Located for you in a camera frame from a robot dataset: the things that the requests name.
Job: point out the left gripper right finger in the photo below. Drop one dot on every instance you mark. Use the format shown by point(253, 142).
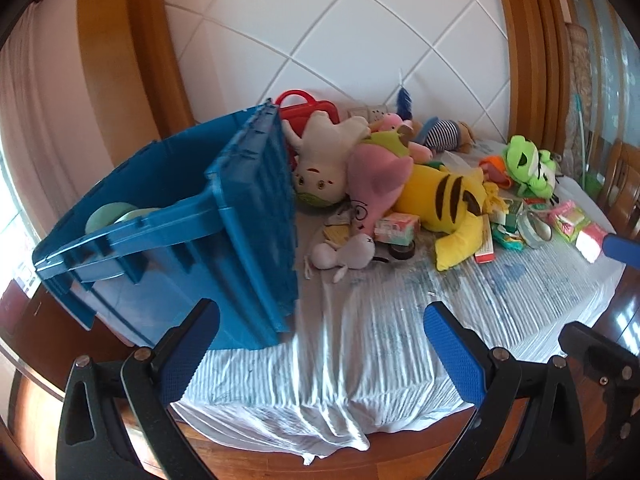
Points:
point(550, 441)

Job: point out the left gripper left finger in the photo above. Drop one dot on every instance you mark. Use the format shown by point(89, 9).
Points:
point(92, 439)

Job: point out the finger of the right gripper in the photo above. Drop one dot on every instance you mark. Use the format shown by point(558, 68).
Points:
point(622, 250)

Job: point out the clear tape roll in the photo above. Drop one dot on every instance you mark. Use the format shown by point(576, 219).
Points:
point(532, 229)

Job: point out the wooden chair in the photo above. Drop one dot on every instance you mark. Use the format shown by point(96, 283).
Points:
point(619, 198)

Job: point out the pink packet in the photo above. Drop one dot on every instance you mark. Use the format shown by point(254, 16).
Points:
point(568, 219)

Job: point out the green broom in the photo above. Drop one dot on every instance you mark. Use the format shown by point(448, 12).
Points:
point(588, 181)

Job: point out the green frog plush toy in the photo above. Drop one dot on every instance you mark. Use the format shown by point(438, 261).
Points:
point(532, 170)

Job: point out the red white cardboard box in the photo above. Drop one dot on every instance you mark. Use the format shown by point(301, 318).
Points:
point(486, 252)

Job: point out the orange plush toy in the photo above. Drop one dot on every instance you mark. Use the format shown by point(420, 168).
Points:
point(494, 170)

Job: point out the yellow striped plush toy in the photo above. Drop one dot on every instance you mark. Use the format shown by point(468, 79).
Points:
point(452, 205)

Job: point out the striped white tablecloth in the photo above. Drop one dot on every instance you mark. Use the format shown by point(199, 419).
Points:
point(358, 361)

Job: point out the striped shirt bear plush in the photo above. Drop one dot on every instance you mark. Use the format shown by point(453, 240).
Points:
point(446, 135)

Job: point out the black tape roll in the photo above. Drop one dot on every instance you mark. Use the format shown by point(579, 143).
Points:
point(402, 252)

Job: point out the pink green tissue box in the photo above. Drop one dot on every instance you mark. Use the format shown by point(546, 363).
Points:
point(396, 229)

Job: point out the blue plastic storage crate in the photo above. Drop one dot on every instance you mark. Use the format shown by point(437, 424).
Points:
point(224, 230)

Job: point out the pink pig plush toy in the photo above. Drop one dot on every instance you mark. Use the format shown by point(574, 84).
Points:
point(391, 122)

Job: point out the small white plush toy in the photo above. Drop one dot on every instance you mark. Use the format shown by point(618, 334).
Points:
point(355, 254)

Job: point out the white doll plush toy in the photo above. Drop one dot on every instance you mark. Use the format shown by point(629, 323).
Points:
point(320, 177)

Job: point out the red plastic toy case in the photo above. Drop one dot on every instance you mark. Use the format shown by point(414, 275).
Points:
point(296, 106)

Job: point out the white wall power strip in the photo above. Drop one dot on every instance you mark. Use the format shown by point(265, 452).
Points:
point(373, 113)

